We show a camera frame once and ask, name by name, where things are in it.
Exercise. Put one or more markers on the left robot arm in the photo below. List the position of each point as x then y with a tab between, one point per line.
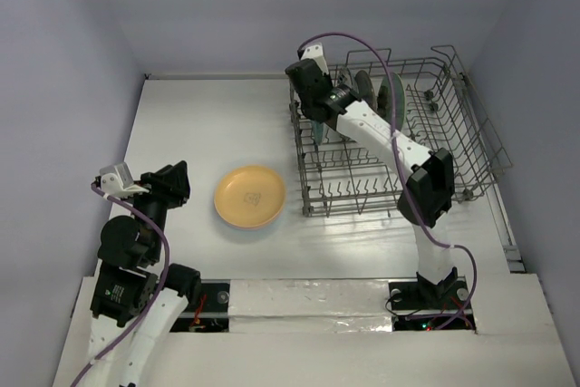
139	293

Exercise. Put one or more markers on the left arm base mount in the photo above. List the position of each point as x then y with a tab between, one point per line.
209	314

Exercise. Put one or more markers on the white plate red teal pattern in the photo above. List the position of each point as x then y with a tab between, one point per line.
318	132

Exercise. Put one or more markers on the green plate dark motif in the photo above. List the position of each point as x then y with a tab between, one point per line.
391	101

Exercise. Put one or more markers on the dark olive plate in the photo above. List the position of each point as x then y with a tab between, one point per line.
365	88

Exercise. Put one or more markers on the grey wire dish rack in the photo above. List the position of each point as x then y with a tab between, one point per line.
443	111

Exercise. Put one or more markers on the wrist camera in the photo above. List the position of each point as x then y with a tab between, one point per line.
116	180
312	54

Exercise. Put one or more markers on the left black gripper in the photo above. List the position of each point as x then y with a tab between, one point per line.
169	177

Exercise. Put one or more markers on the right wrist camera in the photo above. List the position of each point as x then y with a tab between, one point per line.
312	54

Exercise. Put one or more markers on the yellow plate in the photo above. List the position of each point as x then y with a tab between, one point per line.
250	197

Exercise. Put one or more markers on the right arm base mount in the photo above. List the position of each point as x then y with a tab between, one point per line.
413	307

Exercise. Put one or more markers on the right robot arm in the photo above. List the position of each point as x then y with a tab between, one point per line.
426	176

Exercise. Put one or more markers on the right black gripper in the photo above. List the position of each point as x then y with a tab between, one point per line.
304	77

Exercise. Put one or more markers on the teal patterned plate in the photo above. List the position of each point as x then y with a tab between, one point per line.
344	76

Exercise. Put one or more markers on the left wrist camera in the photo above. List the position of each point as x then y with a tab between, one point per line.
116	180

